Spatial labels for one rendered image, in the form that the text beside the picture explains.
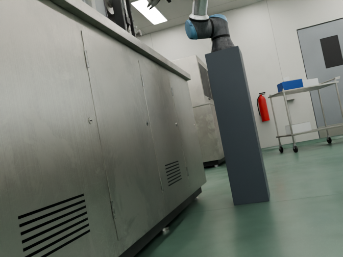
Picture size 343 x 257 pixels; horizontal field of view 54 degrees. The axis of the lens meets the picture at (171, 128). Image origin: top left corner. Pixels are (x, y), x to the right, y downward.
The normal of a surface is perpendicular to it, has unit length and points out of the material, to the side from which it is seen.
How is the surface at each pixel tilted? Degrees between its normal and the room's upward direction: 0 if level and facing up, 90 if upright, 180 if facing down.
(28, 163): 90
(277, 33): 90
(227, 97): 90
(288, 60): 90
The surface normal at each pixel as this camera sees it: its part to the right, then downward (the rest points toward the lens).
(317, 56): -0.28, 0.00
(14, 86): 0.94, -0.19
